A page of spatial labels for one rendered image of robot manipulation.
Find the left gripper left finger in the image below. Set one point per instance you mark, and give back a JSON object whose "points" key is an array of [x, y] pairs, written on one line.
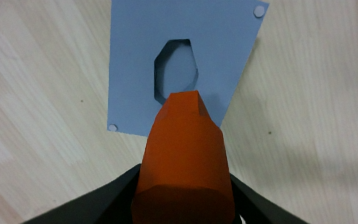
{"points": [[108, 204]]}

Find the orange-red peg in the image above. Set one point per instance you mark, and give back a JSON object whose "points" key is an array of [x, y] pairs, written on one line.
{"points": [[184, 175]]}

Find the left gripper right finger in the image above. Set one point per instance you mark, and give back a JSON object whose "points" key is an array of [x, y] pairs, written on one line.
{"points": [[256, 209]]}

